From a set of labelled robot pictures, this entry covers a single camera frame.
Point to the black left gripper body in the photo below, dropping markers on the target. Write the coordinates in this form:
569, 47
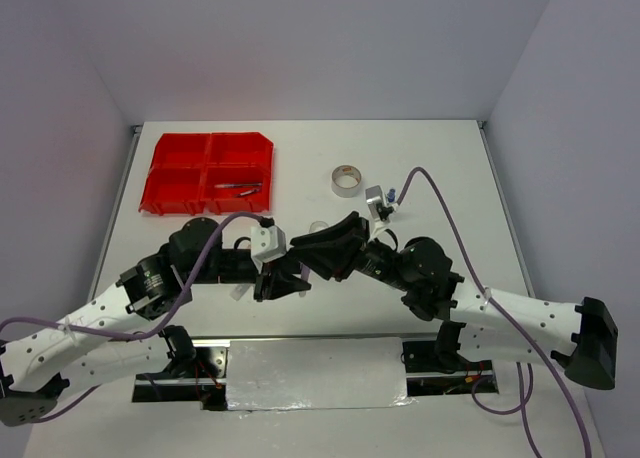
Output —
231, 269

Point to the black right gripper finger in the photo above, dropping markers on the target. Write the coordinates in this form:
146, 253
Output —
351, 233
332, 261

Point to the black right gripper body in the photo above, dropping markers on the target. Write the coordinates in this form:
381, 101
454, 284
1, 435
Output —
376, 260

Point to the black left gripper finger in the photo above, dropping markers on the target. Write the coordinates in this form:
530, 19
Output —
287, 265
274, 285

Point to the orange-tipped clear highlighter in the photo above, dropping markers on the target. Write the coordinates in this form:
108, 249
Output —
239, 291

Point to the teal ink pen refill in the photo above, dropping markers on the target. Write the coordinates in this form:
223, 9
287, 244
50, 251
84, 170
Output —
237, 185

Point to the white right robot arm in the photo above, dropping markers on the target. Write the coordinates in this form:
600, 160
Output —
476, 325

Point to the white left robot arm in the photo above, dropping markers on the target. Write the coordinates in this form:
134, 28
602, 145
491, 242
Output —
127, 330

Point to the small clear tape roll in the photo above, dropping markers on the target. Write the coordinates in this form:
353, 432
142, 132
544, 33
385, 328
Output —
317, 226

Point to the large clear tape roll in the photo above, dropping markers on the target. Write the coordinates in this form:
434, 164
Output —
346, 181

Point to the red four-compartment bin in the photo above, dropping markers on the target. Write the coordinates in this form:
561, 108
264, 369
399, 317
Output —
186, 166

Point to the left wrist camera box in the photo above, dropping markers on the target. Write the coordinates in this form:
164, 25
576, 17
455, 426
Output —
267, 243

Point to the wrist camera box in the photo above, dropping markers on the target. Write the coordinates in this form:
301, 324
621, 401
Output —
267, 243
380, 211

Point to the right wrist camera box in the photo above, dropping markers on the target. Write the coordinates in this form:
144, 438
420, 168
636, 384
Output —
380, 211

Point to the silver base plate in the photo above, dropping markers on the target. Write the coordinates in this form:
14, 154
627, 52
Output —
313, 374

